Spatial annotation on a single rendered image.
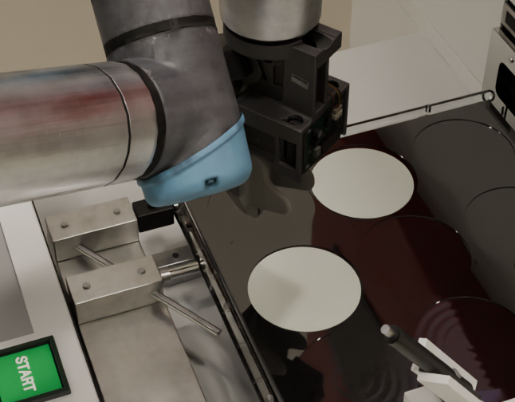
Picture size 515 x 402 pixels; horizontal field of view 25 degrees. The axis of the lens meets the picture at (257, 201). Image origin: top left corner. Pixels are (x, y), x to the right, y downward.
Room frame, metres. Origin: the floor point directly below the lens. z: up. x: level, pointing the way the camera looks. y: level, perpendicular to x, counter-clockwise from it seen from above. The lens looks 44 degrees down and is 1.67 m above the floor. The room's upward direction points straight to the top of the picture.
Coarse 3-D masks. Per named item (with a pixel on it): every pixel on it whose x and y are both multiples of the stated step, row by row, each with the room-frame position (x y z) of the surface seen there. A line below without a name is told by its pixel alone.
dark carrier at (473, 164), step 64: (384, 128) 0.90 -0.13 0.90; (448, 128) 0.90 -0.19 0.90; (512, 128) 0.90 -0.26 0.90; (448, 192) 0.80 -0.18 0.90; (512, 192) 0.80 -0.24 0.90; (256, 256) 0.72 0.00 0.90; (384, 256) 0.72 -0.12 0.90; (448, 256) 0.72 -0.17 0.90; (512, 256) 0.72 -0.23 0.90; (256, 320) 0.64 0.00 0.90; (384, 320) 0.64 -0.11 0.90; (448, 320) 0.64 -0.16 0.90; (512, 320) 0.64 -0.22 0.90; (320, 384) 0.58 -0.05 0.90; (384, 384) 0.58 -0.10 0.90; (512, 384) 0.58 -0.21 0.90
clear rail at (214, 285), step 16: (176, 208) 0.78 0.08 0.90; (192, 224) 0.76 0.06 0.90; (192, 240) 0.74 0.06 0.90; (208, 256) 0.72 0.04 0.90; (208, 272) 0.70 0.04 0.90; (208, 288) 0.68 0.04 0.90; (224, 288) 0.68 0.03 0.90; (224, 320) 0.64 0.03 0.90; (240, 336) 0.62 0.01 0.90; (240, 352) 0.61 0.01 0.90; (256, 368) 0.59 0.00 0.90; (256, 384) 0.57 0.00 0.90; (272, 400) 0.56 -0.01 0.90
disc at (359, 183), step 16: (320, 160) 0.85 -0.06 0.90; (336, 160) 0.85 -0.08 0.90; (352, 160) 0.85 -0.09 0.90; (368, 160) 0.85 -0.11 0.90; (384, 160) 0.85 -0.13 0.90; (320, 176) 0.82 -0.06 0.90; (336, 176) 0.82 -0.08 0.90; (352, 176) 0.82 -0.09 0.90; (368, 176) 0.82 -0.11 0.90; (384, 176) 0.82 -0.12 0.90; (400, 176) 0.82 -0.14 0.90; (320, 192) 0.80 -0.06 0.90; (336, 192) 0.80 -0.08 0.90; (352, 192) 0.80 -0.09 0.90; (368, 192) 0.80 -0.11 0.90; (384, 192) 0.80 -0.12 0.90; (400, 192) 0.80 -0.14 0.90; (336, 208) 0.78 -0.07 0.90; (352, 208) 0.78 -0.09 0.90; (368, 208) 0.78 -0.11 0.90; (384, 208) 0.78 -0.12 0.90; (400, 208) 0.78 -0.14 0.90
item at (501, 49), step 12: (492, 36) 1.01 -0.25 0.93; (504, 36) 1.00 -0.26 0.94; (492, 48) 1.01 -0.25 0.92; (504, 48) 0.99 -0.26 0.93; (492, 60) 1.00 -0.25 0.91; (504, 60) 0.98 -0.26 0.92; (492, 72) 1.00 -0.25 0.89; (504, 72) 0.99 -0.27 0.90; (492, 84) 1.00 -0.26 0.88; (504, 84) 0.99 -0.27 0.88; (504, 96) 0.98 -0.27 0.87
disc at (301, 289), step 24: (264, 264) 0.71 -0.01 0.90; (288, 264) 0.71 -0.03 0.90; (312, 264) 0.71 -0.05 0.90; (336, 264) 0.71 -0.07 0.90; (264, 288) 0.68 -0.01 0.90; (288, 288) 0.68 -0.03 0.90; (312, 288) 0.68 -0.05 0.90; (336, 288) 0.68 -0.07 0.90; (360, 288) 0.68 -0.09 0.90; (264, 312) 0.65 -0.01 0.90; (288, 312) 0.65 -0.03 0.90; (312, 312) 0.65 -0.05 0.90; (336, 312) 0.65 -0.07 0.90
